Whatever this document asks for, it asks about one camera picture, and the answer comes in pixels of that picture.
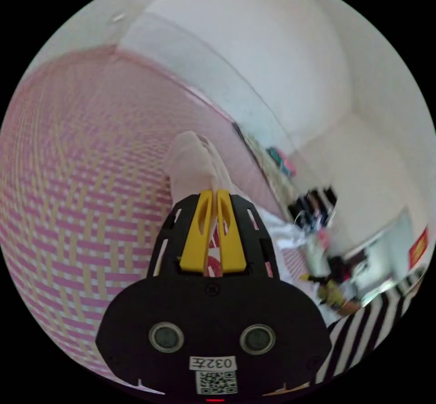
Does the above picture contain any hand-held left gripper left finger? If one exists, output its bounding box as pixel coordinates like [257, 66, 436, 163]
[179, 190, 213, 272]

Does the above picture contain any bed with pink woven mat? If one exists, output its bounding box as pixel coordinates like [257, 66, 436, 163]
[0, 45, 309, 388]

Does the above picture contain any pile of clothes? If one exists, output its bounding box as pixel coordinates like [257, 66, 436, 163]
[233, 123, 297, 207]

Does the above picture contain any white long sleeve with print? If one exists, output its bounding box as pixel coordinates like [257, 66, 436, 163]
[164, 130, 345, 324]

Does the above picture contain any person's body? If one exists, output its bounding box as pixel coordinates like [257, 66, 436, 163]
[314, 267, 428, 385]

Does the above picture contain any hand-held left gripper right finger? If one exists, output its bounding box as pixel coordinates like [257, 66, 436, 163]
[216, 190, 247, 273]

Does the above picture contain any person's right hand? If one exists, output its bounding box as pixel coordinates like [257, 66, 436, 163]
[337, 299, 363, 317]

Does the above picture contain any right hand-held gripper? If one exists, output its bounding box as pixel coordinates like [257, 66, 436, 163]
[300, 251, 370, 309]

